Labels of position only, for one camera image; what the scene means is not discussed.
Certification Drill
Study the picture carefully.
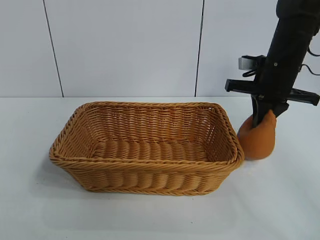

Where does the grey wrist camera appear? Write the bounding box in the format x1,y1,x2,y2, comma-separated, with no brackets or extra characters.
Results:
237,54,267,77

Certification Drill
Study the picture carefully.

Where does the black cable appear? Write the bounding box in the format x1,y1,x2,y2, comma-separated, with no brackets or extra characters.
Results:
299,63,320,76
307,42,320,58

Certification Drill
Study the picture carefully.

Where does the woven wicker basket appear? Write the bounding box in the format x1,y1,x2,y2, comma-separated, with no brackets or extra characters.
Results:
48,100,245,198

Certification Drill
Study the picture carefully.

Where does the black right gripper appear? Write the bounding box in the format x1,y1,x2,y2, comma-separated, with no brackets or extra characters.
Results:
224,18,320,129

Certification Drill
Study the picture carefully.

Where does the orange fruit with knob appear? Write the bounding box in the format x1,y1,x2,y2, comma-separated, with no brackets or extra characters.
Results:
237,109,277,161

